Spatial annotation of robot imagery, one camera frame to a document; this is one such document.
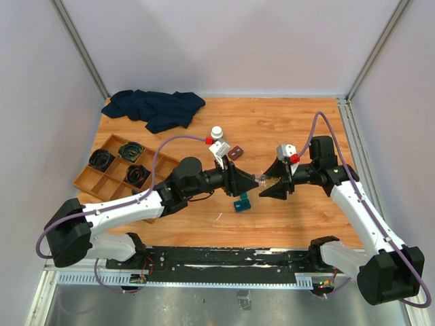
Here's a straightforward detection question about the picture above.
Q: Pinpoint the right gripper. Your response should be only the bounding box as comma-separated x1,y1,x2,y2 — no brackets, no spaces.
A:
258,156,319,199

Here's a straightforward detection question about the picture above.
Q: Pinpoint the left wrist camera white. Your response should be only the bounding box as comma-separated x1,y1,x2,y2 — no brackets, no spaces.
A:
209,139,230,169

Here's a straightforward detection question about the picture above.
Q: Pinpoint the white pill bottle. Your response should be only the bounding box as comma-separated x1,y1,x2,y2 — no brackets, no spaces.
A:
210,126,224,141

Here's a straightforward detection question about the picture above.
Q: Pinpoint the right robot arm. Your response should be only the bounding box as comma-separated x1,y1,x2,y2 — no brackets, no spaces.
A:
260,136,425,306

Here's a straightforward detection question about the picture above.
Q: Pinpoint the wooden compartment tray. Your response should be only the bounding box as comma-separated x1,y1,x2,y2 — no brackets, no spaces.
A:
73,134,162,204

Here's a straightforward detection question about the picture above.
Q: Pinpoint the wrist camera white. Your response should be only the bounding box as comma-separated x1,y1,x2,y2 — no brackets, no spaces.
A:
209,139,230,169
277,144,300,174

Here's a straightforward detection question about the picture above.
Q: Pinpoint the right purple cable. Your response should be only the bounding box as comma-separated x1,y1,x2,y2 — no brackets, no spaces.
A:
290,111,432,309

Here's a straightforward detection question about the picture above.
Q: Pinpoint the green yellow coiled cable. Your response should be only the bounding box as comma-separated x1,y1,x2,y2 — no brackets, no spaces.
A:
118,141,145,162

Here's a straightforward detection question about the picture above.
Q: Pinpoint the teal pill box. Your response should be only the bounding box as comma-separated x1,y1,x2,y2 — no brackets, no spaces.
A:
233,193,251,213

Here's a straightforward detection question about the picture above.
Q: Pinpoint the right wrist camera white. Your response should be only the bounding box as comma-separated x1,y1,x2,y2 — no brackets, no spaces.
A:
277,144,300,174

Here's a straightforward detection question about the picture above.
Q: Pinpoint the brown pill box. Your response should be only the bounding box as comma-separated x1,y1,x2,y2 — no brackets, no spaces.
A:
227,146,244,161

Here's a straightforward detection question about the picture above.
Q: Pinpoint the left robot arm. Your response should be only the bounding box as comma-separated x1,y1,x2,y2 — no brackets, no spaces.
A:
44,157,258,269

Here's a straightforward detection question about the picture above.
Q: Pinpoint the right aluminium frame post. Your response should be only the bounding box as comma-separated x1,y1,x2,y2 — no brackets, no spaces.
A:
345,0,413,103

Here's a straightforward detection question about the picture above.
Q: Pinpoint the aluminium frame post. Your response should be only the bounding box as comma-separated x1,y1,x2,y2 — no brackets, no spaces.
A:
345,0,413,103
49,0,109,98

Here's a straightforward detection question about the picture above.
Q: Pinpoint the dark blue cloth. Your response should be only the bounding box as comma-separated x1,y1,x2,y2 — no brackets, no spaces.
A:
101,90,206,134

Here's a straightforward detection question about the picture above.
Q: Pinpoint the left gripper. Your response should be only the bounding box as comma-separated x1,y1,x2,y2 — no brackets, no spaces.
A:
185,155,259,198

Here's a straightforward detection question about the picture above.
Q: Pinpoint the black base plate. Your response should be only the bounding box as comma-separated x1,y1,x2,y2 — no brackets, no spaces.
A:
105,246,336,287

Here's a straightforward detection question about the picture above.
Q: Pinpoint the left aluminium frame post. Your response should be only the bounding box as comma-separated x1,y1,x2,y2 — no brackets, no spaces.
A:
49,0,109,98

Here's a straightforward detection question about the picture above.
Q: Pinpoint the clear jar of yellow pills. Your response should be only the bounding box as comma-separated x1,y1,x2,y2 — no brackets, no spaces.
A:
255,175,280,189

